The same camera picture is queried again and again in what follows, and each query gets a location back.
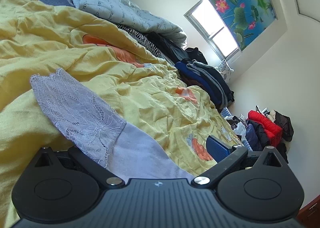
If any yellow cartoon print quilt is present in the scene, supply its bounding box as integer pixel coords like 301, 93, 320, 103
1, 0, 239, 227

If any floral patterned pillow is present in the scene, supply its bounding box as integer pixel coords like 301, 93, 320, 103
215, 59, 234, 84

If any lotus flower roller blind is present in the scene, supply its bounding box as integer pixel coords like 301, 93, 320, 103
208, 0, 277, 51

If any window with metal frame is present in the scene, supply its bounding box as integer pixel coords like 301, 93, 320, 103
184, 0, 239, 60

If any lavender long sleeve top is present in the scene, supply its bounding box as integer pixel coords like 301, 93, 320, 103
30, 68, 193, 182

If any red and dark clothes heap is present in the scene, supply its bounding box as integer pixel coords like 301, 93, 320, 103
221, 107, 294, 162

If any light blue floral comforter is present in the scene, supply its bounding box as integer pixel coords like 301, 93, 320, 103
72, 0, 187, 47

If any pile of dark folded clothes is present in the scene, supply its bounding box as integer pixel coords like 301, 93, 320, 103
147, 32, 234, 111

